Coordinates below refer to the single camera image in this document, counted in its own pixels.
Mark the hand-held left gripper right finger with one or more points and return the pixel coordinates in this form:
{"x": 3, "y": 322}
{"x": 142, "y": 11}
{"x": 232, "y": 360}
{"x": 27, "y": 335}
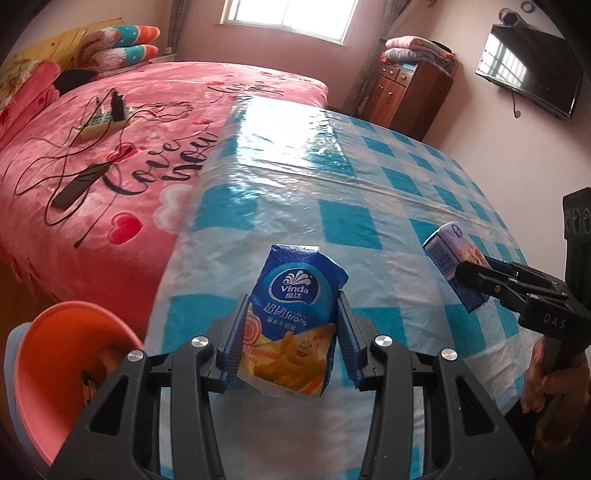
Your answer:
{"x": 351, "y": 341}

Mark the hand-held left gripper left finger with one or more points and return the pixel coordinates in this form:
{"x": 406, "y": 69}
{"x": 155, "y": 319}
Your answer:
{"x": 233, "y": 341}

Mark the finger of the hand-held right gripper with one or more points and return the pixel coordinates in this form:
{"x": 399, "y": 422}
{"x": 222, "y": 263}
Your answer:
{"x": 531, "y": 279}
{"x": 475, "y": 279}

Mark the small blue box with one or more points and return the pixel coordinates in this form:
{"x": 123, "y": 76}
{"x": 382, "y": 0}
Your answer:
{"x": 443, "y": 249}

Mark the blue yellow tissue packet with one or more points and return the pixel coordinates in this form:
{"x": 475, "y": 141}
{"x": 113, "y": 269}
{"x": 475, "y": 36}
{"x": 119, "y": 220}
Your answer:
{"x": 291, "y": 314}

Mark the orange plastic bin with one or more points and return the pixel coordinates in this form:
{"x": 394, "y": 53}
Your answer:
{"x": 60, "y": 360}

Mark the person's right forearm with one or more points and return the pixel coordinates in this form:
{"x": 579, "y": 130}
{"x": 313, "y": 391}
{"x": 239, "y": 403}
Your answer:
{"x": 563, "y": 424}

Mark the person's right hand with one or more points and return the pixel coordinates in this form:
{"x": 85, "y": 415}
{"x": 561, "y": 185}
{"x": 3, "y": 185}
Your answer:
{"x": 535, "y": 383}

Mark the brown wooden cabinet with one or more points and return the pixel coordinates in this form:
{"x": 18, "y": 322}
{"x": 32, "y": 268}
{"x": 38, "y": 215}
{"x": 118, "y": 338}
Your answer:
{"x": 406, "y": 101}

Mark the black power bank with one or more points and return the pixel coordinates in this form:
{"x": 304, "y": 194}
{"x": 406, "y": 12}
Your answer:
{"x": 78, "y": 185}

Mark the folded blankets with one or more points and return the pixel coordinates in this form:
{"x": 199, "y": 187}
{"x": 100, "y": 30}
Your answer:
{"x": 415, "y": 50}

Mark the grey curtain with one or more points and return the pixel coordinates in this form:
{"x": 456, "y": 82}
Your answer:
{"x": 367, "y": 55}
{"x": 180, "y": 23}

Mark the white power strip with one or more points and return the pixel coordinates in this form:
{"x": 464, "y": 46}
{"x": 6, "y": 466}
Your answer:
{"x": 99, "y": 125}

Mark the pink printed blanket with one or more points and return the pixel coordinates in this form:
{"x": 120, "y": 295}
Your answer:
{"x": 161, "y": 92}

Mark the black charger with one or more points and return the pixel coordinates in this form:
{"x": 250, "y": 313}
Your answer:
{"x": 119, "y": 107}

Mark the white side table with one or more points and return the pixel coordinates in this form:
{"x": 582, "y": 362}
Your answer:
{"x": 165, "y": 56}

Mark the black cloth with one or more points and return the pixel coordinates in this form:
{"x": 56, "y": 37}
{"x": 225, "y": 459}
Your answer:
{"x": 74, "y": 77}

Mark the pink fleece pillow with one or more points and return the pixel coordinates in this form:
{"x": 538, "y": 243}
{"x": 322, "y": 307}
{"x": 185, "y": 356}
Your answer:
{"x": 27, "y": 101}

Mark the window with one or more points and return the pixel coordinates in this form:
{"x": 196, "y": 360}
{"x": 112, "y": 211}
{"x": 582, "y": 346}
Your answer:
{"x": 286, "y": 18}

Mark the floral pillow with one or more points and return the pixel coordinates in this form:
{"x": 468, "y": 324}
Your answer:
{"x": 14, "y": 78}

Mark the yellow wooden headboard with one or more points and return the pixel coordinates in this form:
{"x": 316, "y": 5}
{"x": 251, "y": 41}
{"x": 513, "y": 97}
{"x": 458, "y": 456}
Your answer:
{"x": 46, "y": 46}

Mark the black wall television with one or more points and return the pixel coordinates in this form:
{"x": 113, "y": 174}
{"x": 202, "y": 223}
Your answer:
{"x": 531, "y": 69}

